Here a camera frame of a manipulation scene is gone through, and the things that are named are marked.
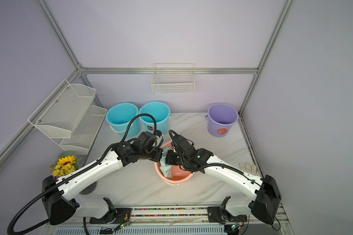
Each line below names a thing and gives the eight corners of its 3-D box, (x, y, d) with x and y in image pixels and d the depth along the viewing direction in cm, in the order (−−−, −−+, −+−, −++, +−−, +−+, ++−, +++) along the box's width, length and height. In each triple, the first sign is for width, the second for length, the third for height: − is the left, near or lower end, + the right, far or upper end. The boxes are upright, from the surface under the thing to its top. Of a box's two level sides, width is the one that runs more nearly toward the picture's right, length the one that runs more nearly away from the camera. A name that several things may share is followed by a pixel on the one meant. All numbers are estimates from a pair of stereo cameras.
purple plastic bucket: (206, 138, 106) (210, 123, 93) (204, 119, 119) (207, 103, 106) (234, 138, 106) (242, 123, 93) (229, 119, 119) (235, 103, 106)
